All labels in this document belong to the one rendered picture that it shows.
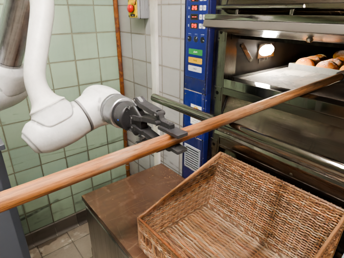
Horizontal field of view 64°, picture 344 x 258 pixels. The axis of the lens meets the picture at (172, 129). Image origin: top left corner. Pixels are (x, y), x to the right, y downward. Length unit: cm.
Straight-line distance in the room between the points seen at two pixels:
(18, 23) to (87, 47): 74
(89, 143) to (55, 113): 122
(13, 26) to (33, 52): 34
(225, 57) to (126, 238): 86
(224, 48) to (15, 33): 80
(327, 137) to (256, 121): 27
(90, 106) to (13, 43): 48
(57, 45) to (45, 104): 101
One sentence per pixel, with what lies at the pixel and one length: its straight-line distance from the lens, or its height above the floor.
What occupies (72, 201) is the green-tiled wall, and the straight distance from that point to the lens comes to 214.
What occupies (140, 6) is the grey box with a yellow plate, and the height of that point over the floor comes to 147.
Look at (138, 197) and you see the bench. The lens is 145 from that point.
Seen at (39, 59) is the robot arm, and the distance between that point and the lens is 83.
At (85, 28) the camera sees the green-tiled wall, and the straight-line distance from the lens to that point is 182.
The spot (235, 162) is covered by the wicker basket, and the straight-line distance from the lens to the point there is 125.
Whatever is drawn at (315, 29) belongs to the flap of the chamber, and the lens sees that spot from 86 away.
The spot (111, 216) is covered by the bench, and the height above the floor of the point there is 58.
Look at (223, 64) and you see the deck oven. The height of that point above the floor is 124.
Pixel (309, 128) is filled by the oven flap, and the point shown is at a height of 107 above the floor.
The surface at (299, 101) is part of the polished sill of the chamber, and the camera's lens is 106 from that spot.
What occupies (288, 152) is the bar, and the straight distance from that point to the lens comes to 67.
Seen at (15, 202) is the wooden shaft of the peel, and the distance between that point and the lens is 49.
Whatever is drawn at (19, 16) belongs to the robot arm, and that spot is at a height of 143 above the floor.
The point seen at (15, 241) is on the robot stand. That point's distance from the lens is 142.
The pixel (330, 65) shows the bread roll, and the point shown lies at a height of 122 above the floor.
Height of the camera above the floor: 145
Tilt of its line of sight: 23 degrees down
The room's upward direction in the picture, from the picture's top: straight up
